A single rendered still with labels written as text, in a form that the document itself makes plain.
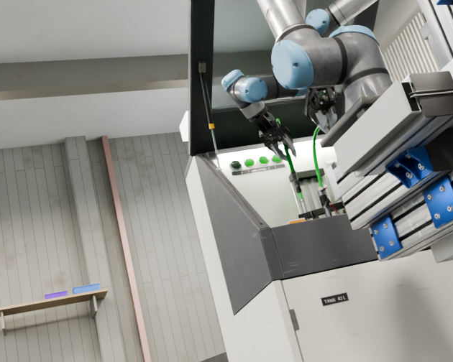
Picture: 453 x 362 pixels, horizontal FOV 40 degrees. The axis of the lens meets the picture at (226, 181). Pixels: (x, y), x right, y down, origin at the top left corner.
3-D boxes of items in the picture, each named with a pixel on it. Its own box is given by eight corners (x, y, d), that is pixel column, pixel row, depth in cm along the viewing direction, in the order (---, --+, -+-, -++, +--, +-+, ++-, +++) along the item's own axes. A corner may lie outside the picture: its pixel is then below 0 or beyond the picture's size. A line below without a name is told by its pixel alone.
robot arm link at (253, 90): (278, 75, 186) (264, 75, 196) (243, 78, 182) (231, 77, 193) (280, 100, 187) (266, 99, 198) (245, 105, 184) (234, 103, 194)
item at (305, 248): (285, 278, 180) (270, 227, 185) (281, 281, 184) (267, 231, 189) (466, 240, 196) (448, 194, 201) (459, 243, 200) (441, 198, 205)
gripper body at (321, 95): (318, 103, 200) (308, 72, 204) (310, 115, 208) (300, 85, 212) (340, 100, 202) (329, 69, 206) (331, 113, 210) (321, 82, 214)
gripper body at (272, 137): (269, 151, 202) (247, 123, 198) (267, 142, 210) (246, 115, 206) (287, 138, 201) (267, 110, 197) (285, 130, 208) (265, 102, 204)
